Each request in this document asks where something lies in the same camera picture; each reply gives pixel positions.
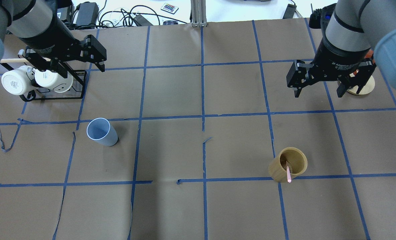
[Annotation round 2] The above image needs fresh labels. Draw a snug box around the white mug near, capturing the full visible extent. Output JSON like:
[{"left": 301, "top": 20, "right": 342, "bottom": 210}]
[{"left": 1, "top": 66, "right": 37, "bottom": 96}]

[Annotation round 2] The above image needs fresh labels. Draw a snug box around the pink chopstick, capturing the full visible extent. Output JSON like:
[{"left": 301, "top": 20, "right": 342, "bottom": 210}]
[{"left": 285, "top": 161, "right": 292, "bottom": 183}]

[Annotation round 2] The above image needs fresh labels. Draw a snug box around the orange lid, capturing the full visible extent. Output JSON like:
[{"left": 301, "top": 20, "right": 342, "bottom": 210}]
[{"left": 365, "top": 49, "right": 375, "bottom": 63}]

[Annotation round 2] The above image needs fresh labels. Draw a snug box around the aluminium frame post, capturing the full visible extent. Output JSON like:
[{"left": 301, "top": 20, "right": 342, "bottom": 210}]
[{"left": 190, "top": 0, "right": 208, "bottom": 27}]

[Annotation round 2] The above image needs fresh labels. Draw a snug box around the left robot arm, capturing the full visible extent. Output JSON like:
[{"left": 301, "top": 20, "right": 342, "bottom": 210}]
[{"left": 0, "top": 0, "right": 107, "bottom": 77}]

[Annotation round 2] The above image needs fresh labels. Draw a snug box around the colourful remote control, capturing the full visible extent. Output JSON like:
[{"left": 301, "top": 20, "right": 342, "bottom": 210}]
[{"left": 160, "top": 3, "right": 179, "bottom": 15}]

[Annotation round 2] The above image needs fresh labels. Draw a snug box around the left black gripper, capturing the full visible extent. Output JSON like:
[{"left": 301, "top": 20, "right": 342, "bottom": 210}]
[{"left": 19, "top": 33, "right": 107, "bottom": 78}]

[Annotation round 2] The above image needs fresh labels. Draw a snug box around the black wire mug rack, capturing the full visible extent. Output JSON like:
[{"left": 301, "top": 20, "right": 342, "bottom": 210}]
[{"left": 19, "top": 47, "right": 88, "bottom": 102}]

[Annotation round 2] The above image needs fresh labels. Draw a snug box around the white mug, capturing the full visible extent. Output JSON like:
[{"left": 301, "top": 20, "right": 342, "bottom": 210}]
[
  {"left": 34, "top": 70, "right": 74, "bottom": 93},
  {"left": 1, "top": 66, "right": 37, "bottom": 96}
]

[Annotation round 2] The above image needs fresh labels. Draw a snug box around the black power adapter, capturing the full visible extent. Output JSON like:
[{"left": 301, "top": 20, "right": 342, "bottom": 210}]
[{"left": 75, "top": 2, "right": 99, "bottom": 26}]

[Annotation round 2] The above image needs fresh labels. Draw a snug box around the wooden rack rod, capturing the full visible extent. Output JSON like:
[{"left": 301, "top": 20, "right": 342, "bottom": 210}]
[{"left": 0, "top": 58, "right": 33, "bottom": 64}]

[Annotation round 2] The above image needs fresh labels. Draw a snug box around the bamboo wooden cup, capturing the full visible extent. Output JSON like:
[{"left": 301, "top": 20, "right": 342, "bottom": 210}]
[{"left": 268, "top": 147, "right": 309, "bottom": 183}]

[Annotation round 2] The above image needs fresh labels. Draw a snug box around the round wooden coaster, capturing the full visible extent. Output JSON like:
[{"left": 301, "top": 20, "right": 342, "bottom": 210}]
[{"left": 347, "top": 75, "right": 375, "bottom": 96}]

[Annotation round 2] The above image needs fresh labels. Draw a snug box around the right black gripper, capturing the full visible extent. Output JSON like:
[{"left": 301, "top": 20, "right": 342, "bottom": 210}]
[{"left": 286, "top": 45, "right": 373, "bottom": 98}]

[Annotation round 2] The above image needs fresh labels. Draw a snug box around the light blue cup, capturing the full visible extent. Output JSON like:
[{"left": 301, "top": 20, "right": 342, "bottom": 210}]
[{"left": 86, "top": 118, "right": 119, "bottom": 146}]

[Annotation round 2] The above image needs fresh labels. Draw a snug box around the white mug far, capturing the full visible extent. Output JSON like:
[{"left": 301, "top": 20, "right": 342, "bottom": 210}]
[{"left": 34, "top": 70, "right": 74, "bottom": 93}]

